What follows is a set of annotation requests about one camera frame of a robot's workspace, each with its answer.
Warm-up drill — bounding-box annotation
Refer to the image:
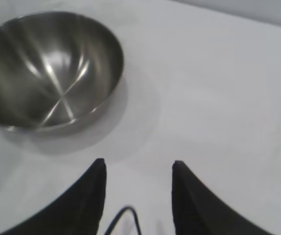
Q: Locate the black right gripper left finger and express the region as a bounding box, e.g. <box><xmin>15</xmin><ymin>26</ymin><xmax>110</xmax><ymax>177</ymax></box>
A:
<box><xmin>4</xmin><ymin>158</ymin><xmax>106</xmax><ymax>235</ymax></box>

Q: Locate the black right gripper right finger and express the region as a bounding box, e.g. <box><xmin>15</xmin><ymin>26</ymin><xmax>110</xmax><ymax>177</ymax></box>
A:
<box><xmin>172</xmin><ymin>160</ymin><xmax>278</xmax><ymax>235</ymax></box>

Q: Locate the large stainless steel bowl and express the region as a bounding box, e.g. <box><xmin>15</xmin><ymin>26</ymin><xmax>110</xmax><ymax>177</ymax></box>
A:
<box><xmin>0</xmin><ymin>11</ymin><xmax>125</xmax><ymax>138</ymax></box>

